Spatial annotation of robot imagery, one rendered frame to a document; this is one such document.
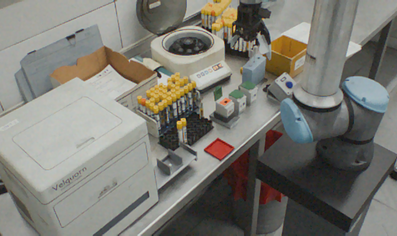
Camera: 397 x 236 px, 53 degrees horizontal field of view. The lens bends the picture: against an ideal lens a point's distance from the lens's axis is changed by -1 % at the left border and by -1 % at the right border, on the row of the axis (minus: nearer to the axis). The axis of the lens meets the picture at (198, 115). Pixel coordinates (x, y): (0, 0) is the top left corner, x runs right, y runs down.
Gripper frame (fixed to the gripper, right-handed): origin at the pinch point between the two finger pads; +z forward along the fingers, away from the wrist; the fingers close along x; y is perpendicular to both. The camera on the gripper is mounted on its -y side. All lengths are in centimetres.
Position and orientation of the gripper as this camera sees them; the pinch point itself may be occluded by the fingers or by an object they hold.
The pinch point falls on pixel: (251, 53)
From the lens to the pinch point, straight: 142.0
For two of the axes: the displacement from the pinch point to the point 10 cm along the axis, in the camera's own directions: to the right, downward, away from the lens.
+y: -5.8, 5.4, -6.1
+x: 8.1, 3.5, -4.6
